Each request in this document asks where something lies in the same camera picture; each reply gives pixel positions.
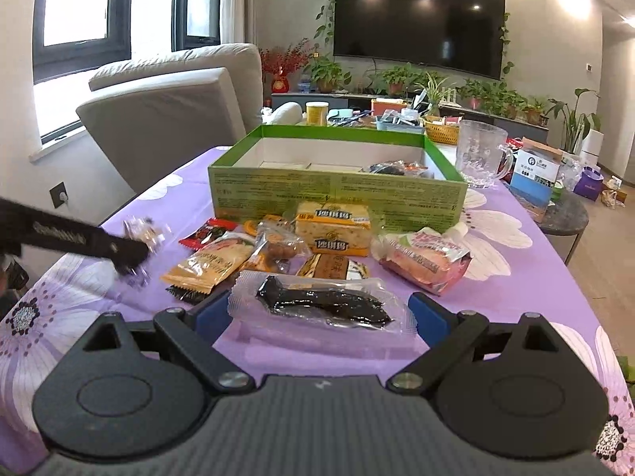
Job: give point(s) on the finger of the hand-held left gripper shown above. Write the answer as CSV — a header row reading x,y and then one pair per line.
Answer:
x,y
130,257

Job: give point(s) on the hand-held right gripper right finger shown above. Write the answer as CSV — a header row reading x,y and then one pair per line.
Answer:
x,y
431,317

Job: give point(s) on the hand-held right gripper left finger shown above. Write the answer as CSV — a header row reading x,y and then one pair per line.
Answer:
x,y
208,317

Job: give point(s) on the black snack packet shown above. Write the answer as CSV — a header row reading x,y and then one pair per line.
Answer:
x,y
186,295

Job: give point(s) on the clear candy packet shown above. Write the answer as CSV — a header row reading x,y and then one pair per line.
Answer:
x,y
149,230

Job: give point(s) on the golden snack packet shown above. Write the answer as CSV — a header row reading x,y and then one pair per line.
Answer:
x,y
208,263

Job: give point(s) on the pink jelly pouch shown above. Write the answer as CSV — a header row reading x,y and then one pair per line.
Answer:
x,y
426,263

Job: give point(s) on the red black small packet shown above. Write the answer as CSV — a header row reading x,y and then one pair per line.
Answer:
x,y
208,233

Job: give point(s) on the clear packet brown nuggets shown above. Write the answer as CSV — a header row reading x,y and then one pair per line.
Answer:
x,y
278,250

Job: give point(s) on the clear dark meat packet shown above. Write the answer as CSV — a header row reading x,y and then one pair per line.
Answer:
x,y
317,302

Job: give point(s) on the orange snack packet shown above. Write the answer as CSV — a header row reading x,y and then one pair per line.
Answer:
x,y
268,224

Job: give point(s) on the brown snack packet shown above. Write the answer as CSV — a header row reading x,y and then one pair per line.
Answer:
x,y
332,266

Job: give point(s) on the yellow cracker packet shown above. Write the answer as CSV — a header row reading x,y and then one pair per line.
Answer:
x,y
332,228

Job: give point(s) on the small dark packet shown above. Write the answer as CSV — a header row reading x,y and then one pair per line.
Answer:
x,y
392,168

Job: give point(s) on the green cardboard box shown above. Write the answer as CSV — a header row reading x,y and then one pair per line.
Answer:
x,y
337,193

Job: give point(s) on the purple floral tablecloth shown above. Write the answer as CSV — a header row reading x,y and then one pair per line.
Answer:
x,y
496,297

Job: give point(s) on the beige armchair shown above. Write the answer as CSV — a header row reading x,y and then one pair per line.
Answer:
x,y
163,109

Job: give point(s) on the dark round side table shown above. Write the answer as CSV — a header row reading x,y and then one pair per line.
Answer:
x,y
565,218

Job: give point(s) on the clear glass mug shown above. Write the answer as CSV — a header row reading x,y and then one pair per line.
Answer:
x,y
478,153

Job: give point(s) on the blue white carton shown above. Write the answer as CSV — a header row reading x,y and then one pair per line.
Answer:
x,y
533,173

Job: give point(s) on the yellow wicker basket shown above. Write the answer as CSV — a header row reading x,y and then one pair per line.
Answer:
x,y
440,131

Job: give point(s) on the purple gift bag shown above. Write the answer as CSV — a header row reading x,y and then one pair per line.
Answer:
x,y
588,183

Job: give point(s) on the orange box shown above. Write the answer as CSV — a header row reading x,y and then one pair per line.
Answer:
x,y
388,106

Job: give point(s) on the spider plant in vase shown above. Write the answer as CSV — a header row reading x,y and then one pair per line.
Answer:
x,y
434,91

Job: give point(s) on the green potted plant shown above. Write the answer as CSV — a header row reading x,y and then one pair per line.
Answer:
x,y
325,74
478,94
399,79
523,106

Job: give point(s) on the black-framed window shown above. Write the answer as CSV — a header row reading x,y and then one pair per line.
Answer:
x,y
79,5
198,0

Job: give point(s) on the yellow can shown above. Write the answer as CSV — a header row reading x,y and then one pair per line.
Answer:
x,y
316,114

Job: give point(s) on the white air purifier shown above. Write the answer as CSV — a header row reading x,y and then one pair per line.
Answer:
x,y
592,144

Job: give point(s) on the red flower plant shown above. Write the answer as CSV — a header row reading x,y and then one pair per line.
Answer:
x,y
280,67

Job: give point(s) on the tall leafy floor plant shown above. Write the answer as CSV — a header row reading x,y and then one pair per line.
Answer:
x,y
575,119

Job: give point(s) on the beige curtain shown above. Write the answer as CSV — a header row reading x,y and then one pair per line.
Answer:
x,y
240,0

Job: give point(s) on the dark wall socket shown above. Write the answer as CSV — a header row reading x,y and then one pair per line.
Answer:
x,y
59,194

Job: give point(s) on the black wall television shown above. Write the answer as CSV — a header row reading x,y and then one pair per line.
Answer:
x,y
416,20

